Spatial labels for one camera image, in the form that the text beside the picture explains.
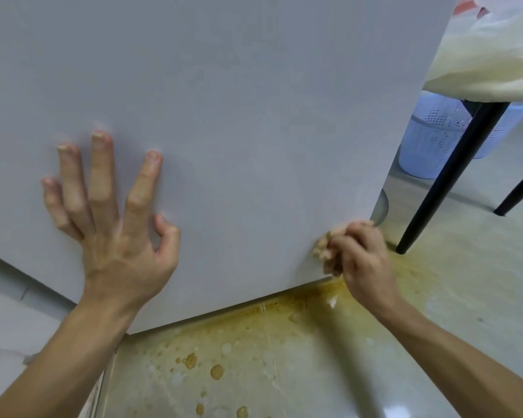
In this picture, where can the person's right fingers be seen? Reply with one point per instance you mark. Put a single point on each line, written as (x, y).
(346, 250)

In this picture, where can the person's left thumb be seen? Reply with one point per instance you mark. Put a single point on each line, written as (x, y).
(169, 239)

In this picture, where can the brown liquid spill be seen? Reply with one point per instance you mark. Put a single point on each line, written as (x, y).
(296, 313)

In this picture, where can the person's left forearm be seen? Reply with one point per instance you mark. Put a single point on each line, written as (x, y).
(56, 365)

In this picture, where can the person's left little finger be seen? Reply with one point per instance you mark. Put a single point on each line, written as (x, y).
(55, 206)

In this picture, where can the person's right hand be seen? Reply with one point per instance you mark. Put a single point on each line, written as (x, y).
(368, 269)

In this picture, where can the light blue plastic basket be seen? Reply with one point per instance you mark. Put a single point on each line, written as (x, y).
(436, 134)

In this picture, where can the person's left middle finger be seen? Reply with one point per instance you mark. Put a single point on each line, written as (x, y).
(103, 174)

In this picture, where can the black table leg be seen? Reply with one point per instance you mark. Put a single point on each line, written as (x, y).
(455, 174)
(521, 191)

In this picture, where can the round grey cabinet foot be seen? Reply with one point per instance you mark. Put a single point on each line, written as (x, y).
(380, 208)

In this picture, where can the person's left hand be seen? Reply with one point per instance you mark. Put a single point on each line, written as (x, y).
(117, 252)

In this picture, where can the white cabinet panel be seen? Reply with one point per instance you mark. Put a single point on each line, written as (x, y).
(244, 126)

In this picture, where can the stained tissue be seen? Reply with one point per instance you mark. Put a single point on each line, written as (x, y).
(322, 248)

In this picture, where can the person's right forearm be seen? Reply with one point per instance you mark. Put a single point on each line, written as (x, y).
(457, 365)

